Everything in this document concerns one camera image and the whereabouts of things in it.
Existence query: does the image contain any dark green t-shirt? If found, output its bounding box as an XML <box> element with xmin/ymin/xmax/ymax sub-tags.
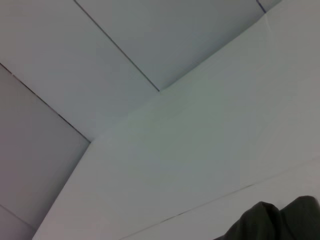
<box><xmin>212</xmin><ymin>195</ymin><xmax>320</xmax><ymax>240</ymax></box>

